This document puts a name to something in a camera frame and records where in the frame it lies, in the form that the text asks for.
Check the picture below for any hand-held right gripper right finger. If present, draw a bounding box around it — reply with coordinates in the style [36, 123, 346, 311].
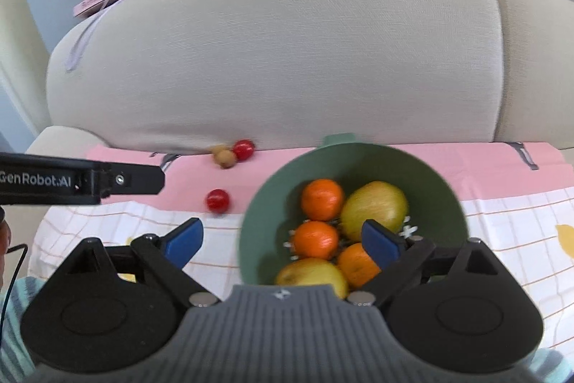
[347, 219, 500, 307]

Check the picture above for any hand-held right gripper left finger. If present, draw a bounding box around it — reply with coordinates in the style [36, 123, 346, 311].
[67, 218, 221, 307]

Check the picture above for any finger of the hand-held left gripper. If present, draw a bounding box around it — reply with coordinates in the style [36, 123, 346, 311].
[101, 162, 166, 199]

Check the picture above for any orange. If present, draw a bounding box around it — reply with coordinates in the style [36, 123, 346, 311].
[292, 220, 340, 261]
[300, 179, 346, 223]
[336, 242, 382, 290]

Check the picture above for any large yellow-green mango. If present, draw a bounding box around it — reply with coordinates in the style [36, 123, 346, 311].
[339, 181, 410, 243]

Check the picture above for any small yellow-green mango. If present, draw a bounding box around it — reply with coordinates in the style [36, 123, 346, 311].
[274, 257, 349, 300]

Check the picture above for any green colander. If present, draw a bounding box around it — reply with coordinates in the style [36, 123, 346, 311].
[237, 133, 468, 300]

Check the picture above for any red cherry tomato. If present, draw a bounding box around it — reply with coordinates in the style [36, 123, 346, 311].
[232, 139, 256, 162]
[206, 188, 231, 214]

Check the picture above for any pink checked printed cloth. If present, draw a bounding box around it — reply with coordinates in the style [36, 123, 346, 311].
[27, 142, 574, 321]

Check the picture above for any striped teal clothing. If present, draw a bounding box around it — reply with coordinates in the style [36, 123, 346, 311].
[0, 275, 574, 383]

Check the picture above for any beige sofa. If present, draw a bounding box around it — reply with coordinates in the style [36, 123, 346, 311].
[0, 0, 574, 155]

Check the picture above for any black cable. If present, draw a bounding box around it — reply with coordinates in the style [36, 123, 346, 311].
[0, 244, 29, 343]

